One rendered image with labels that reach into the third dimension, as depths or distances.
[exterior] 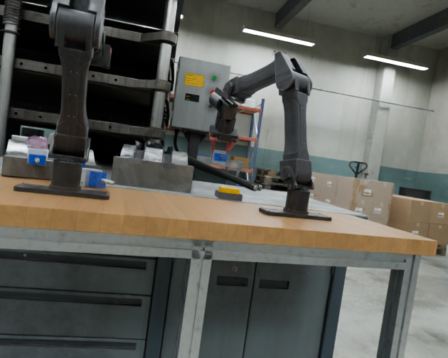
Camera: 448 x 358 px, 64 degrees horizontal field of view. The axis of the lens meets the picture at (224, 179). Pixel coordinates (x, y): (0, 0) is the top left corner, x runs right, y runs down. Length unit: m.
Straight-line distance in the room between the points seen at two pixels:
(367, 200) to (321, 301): 3.60
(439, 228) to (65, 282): 5.29
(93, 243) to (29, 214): 0.13
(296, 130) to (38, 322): 1.00
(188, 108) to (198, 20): 6.39
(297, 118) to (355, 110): 8.22
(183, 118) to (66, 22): 1.37
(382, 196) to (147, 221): 4.54
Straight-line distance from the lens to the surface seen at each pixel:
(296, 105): 1.05
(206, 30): 8.38
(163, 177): 1.21
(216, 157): 1.31
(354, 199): 4.86
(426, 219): 5.74
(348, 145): 9.11
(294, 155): 1.01
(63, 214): 0.72
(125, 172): 1.21
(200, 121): 2.10
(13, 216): 0.74
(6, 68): 2.13
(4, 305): 1.37
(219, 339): 1.38
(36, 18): 2.23
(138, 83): 2.03
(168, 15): 2.07
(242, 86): 1.23
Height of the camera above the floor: 0.93
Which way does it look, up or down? 3 degrees down
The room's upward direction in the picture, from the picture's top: 8 degrees clockwise
